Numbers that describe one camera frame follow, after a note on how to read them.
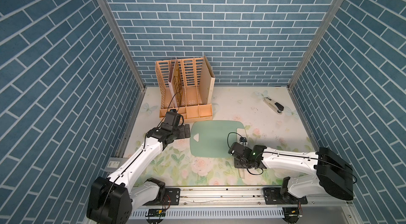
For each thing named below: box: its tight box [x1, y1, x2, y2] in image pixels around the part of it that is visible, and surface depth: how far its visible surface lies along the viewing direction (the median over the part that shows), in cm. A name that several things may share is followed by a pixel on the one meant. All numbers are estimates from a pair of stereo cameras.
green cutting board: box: [189, 120, 245, 158], surface depth 99 cm
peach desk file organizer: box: [155, 55, 216, 123], surface depth 103 cm
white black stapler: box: [263, 97, 285, 115], surface depth 107 cm
